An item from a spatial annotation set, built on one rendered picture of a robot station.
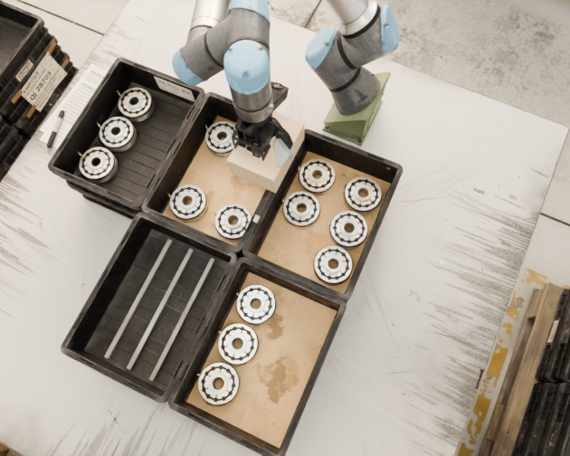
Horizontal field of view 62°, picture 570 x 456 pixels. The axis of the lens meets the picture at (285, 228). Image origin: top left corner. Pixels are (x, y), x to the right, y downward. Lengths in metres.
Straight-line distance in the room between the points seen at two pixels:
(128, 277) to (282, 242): 0.44
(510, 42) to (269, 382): 2.21
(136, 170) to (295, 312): 0.63
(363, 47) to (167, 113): 0.62
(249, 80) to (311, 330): 0.71
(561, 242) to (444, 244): 1.04
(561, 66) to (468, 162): 1.36
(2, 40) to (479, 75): 2.21
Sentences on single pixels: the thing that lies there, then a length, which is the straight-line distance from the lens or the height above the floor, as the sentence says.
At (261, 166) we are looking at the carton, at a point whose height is 1.12.
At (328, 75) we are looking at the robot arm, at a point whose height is 0.94.
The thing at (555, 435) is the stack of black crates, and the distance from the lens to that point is 1.89.
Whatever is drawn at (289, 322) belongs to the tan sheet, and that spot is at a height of 0.83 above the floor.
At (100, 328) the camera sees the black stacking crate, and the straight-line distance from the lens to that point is 1.39.
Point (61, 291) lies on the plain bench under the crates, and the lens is 1.60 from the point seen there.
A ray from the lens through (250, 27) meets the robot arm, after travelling 0.89.
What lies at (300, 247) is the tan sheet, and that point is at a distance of 1.32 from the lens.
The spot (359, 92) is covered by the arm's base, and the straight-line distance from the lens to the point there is 1.47.
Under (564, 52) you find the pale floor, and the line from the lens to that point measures 2.97.
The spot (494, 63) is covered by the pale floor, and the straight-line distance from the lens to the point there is 2.79.
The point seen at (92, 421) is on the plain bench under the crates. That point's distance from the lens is 1.53.
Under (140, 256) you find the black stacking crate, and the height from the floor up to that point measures 0.83.
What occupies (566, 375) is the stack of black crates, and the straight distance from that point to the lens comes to 1.95.
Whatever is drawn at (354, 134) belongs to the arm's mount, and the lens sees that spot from 1.56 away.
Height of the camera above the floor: 2.11
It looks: 72 degrees down
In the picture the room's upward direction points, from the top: 7 degrees counter-clockwise
